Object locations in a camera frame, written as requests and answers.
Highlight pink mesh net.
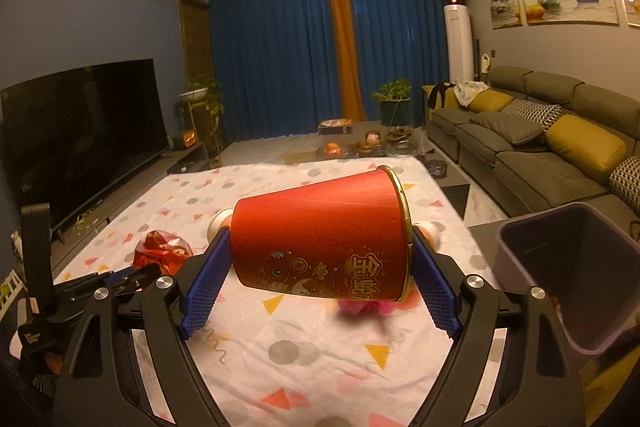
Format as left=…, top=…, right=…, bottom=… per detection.
left=335, top=294, right=421, bottom=323

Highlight blue curtain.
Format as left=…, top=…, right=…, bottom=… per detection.
left=347, top=0, right=461, bottom=128
left=207, top=0, right=346, bottom=142

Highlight orange curtain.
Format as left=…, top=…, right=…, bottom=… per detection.
left=322, top=0, right=366, bottom=122

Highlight white standing air conditioner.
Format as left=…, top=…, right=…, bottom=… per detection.
left=443, top=4, right=475, bottom=82

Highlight grey plastic bin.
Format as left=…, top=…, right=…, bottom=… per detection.
left=496, top=202, right=640, bottom=353

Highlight dark coffee table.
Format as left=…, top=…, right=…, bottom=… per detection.
left=220, top=122, right=471, bottom=188

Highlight orange paper cup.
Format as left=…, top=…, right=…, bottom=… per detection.
left=207, top=207, right=236, bottom=240
left=417, top=222, right=443, bottom=253

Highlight black white patterned pillow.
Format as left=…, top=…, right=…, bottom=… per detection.
left=607, top=156, right=640, bottom=202
left=502, top=99, right=563, bottom=130

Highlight dark television cabinet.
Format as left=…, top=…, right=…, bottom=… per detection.
left=50, top=142, right=223, bottom=258

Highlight wooden door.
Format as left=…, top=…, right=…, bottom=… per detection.
left=180, top=0, right=211, bottom=108

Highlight small yellow pillow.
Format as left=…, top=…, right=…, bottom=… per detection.
left=467, top=89, right=516, bottom=114

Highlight grey fabric sofa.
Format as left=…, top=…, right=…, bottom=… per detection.
left=422, top=66, right=640, bottom=228

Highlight flat snack box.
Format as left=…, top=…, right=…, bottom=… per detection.
left=318, top=118, right=355, bottom=135

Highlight patterned white tablecloth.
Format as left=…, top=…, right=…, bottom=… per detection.
left=52, top=154, right=506, bottom=427

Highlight black garment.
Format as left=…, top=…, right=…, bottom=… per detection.
left=425, top=83, right=453, bottom=110

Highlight black flat television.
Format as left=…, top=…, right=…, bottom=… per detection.
left=0, top=58, right=171, bottom=233

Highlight orange fruit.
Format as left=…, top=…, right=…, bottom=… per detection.
left=315, top=142, right=346, bottom=160

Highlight large yellow pillow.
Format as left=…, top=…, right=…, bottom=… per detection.
left=544, top=114, right=628, bottom=170

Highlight red foil bag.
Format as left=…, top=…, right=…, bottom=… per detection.
left=132, top=231, right=195, bottom=275

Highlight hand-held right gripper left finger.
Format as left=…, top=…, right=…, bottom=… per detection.
left=52, top=227, right=233, bottom=427

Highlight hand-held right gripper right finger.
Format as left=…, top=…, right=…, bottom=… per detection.
left=412, top=237, right=586, bottom=427

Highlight trailing plant on stand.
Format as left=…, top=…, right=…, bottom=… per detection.
left=179, top=77, right=225, bottom=158

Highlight white cloth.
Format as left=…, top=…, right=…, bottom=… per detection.
left=452, top=79, right=488, bottom=105

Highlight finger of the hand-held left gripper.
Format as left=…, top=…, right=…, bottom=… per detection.
left=54, top=268, right=157, bottom=308

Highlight flat grey pillow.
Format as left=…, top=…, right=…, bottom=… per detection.
left=469, top=112, right=546, bottom=145

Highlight red gold-rimmed can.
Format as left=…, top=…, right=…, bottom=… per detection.
left=231, top=164, right=416, bottom=303

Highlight potted plant dark pot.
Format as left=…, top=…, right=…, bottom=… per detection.
left=370, top=79, right=413, bottom=128

